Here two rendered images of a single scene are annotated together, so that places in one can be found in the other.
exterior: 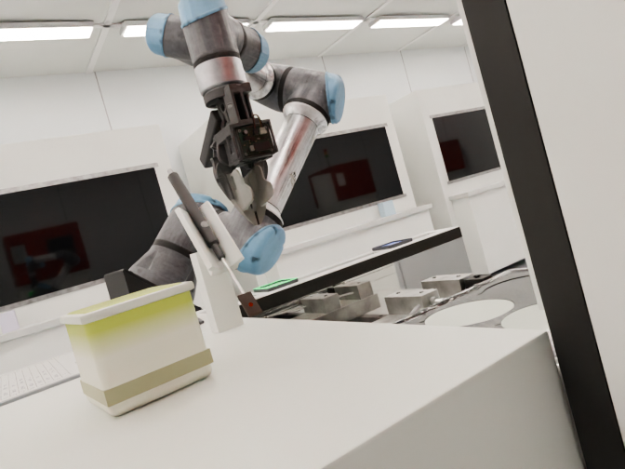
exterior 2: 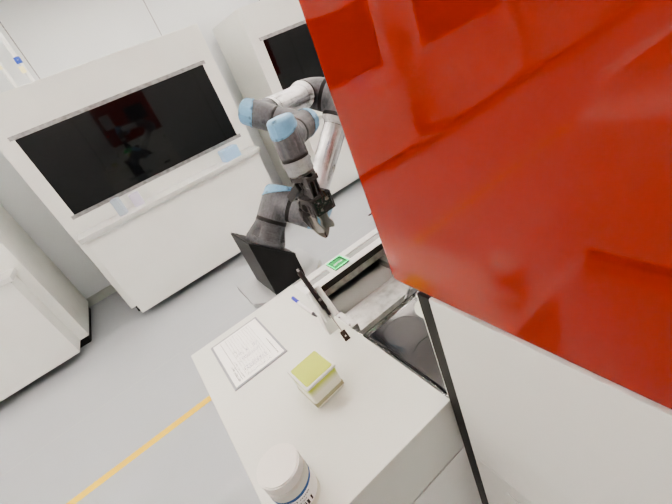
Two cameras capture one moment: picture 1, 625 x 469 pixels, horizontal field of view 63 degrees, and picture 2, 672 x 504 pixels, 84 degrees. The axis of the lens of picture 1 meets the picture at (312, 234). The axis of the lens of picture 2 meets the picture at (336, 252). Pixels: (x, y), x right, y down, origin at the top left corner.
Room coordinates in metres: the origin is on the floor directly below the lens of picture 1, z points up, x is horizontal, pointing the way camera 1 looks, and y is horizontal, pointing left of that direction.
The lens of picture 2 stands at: (-0.17, -0.08, 1.56)
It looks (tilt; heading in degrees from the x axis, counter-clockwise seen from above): 29 degrees down; 9
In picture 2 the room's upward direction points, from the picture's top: 23 degrees counter-clockwise
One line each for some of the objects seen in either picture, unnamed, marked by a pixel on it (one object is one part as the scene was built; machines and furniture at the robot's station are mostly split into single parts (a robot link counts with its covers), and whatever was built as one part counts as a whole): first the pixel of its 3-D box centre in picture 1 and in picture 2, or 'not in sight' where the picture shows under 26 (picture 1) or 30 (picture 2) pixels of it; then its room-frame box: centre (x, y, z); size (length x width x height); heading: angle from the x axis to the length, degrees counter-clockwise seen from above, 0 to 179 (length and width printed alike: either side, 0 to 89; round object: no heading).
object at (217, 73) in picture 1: (223, 80); (299, 165); (0.81, 0.07, 1.30); 0.08 x 0.08 x 0.05
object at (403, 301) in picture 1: (411, 301); not in sight; (0.74, -0.11, 0.89); 0.08 x 0.03 x 0.03; 32
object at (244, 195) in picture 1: (246, 196); (319, 228); (0.79, 0.08, 1.11); 0.06 x 0.03 x 0.09; 33
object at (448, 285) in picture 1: (448, 285); not in sight; (0.78, -0.18, 0.89); 0.08 x 0.03 x 0.03; 32
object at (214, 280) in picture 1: (216, 265); (326, 312); (0.51, 0.10, 1.03); 0.06 x 0.04 x 0.13; 32
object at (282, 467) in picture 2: not in sight; (289, 480); (0.16, 0.18, 1.01); 0.07 x 0.07 x 0.10
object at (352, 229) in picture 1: (321, 222); (334, 87); (4.58, -0.11, 1.00); 1.80 x 1.08 x 2.00; 122
